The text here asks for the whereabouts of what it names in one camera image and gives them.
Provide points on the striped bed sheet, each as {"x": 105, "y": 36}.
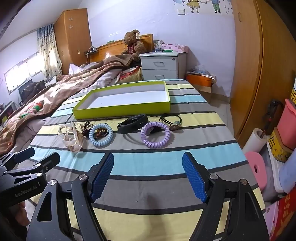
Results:
{"x": 150, "y": 166}

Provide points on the green shallow box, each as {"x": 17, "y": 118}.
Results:
{"x": 129, "y": 97}

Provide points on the white paper roll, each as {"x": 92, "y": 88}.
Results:
{"x": 253, "y": 141}

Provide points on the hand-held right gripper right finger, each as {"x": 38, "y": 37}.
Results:
{"x": 193, "y": 176}

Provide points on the brown teddy bear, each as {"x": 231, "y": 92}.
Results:
{"x": 134, "y": 44}

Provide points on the pink floral box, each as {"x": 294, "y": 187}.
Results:
{"x": 177, "y": 47}

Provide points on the large wooden wardrobe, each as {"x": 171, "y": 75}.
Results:
{"x": 254, "y": 69}

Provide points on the pink plastic stool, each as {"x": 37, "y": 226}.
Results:
{"x": 256, "y": 171}

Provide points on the pale blue cloth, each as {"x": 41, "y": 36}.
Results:
{"x": 288, "y": 178}

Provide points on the pink storage bin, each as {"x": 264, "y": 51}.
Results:
{"x": 288, "y": 122}

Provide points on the yellow tin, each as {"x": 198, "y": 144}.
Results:
{"x": 278, "y": 150}

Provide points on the red printed box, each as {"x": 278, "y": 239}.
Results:
{"x": 285, "y": 217}

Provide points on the window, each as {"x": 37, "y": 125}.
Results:
{"x": 23, "y": 71}

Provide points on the white plastic container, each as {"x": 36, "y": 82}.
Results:
{"x": 274, "y": 171}

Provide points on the clear plastic bag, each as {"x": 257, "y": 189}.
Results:
{"x": 201, "y": 70}

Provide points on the orange box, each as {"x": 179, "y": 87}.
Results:
{"x": 200, "y": 80}

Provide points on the patterned curtain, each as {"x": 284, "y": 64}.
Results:
{"x": 49, "y": 53}

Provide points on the clear jar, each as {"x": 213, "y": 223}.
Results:
{"x": 158, "y": 46}

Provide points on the cartoon wall sticker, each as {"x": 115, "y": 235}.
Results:
{"x": 196, "y": 5}

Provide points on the pale lilac quilt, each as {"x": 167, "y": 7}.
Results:
{"x": 101, "y": 81}

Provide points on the person's left hand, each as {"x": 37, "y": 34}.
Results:
{"x": 19, "y": 212}

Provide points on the small wooden wardrobe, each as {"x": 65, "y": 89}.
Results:
{"x": 71, "y": 39}

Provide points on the white wall switch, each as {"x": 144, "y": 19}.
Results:
{"x": 180, "y": 11}

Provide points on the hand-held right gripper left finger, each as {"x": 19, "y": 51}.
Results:
{"x": 103, "y": 176}

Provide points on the wooden headboard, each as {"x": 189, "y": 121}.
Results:
{"x": 108, "y": 49}

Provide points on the yellow red pillow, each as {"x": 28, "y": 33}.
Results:
{"x": 130, "y": 75}

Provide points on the black smart band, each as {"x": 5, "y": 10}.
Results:
{"x": 133, "y": 122}

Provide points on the power strip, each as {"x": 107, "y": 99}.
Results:
{"x": 92, "y": 49}

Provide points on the pink flowered carton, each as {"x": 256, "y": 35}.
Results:
{"x": 271, "y": 215}

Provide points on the black chair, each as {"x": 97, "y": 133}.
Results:
{"x": 31, "y": 89}

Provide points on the black metal tool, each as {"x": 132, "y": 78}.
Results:
{"x": 274, "y": 111}

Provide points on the clear hair claw clip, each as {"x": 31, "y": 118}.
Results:
{"x": 69, "y": 139}

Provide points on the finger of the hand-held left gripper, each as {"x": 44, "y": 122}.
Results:
{"x": 22, "y": 155}
{"x": 44, "y": 162}

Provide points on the brown blanket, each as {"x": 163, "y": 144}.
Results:
{"x": 57, "y": 92}

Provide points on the grey nightstand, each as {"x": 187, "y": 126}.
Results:
{"x": 159, "y": 66}

